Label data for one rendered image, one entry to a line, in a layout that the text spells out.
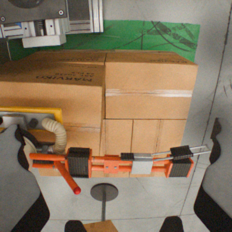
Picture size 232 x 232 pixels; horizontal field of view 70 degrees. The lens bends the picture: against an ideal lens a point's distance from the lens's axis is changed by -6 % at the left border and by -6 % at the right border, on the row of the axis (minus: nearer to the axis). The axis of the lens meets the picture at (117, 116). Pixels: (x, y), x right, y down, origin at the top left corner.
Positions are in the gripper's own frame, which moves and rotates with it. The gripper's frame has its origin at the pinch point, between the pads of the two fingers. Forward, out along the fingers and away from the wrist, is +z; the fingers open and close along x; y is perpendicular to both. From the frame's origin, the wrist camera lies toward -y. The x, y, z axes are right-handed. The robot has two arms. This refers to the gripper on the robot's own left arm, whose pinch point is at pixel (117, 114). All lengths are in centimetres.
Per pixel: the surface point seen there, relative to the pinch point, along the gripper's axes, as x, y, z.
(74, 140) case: -20, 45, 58
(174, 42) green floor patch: 55, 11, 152
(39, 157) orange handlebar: -26, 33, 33
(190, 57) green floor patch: 71, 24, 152
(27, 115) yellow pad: -32, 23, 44
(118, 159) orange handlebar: 0.3, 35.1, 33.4
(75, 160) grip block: -13.8, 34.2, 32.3
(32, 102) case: -36, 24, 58
